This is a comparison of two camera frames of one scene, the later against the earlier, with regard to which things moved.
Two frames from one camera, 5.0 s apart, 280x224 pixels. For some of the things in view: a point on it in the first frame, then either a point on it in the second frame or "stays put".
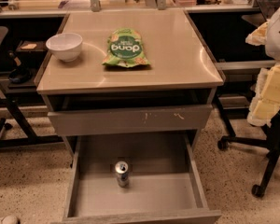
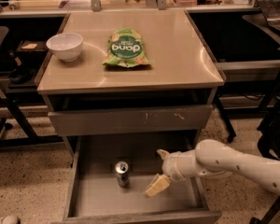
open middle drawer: [136, 178] stays put
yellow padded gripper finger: [272, 93] -> [160, 183]
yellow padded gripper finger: [259, 36] -> [162, 153]
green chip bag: [125, 49] stays put
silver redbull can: [121, 168] stays put
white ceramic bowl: [65, 46] stays put
